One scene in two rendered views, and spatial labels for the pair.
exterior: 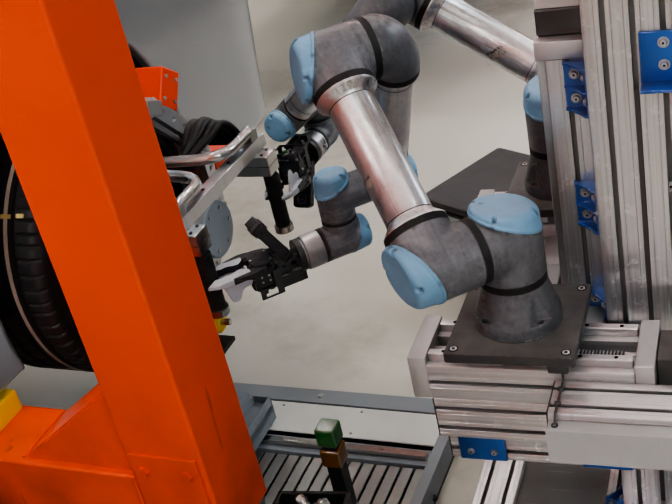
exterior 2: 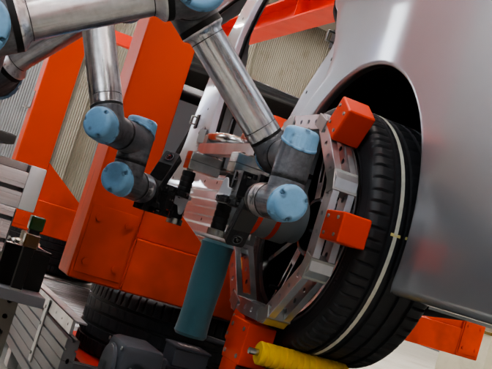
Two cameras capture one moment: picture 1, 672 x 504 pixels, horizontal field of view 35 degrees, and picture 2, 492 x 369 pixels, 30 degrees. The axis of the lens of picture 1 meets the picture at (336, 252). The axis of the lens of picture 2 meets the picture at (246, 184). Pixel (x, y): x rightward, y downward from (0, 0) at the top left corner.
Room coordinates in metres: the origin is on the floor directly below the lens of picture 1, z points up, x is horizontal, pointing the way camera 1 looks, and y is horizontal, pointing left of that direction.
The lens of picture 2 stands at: (3.61, -1.47, 0.74)
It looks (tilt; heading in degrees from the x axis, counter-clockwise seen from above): 4 degrees up; 131
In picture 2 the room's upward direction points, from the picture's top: 17 degrees clockwise
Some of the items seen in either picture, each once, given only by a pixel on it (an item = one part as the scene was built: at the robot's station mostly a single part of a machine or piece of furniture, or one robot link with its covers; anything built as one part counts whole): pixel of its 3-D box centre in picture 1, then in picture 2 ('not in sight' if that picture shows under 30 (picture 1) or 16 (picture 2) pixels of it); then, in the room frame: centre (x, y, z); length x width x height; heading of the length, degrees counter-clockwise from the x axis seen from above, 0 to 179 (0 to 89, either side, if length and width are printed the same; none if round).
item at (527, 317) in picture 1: (515, 294); not in sight; (1.52, -0.29, 0.87); 0.15 x 0.15 x 0.10
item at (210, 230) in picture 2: (277, 200); (225, 203); (2.19, 0.10, 0.83); 0.04 x 0.04 x 0.16
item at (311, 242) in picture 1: (309, 249); (140, 187); (1.95, 0.05, 0.81); 0.08 x 0.05 x 0.08; 17
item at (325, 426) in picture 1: (328, 433); (36, 223); (1.56, 0.09, 0.64); 0.04 x 0.04 x 0.04; 62
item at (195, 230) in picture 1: (184, 239); (203, 163); (1.90, 0.29, 0.93); 0.09 x 0.05 x 0.05; 62
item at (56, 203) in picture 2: not in sight; (85, 211); (0.00, 1.54, 0.69); 0.52 x 0.17 x 0.35; 62
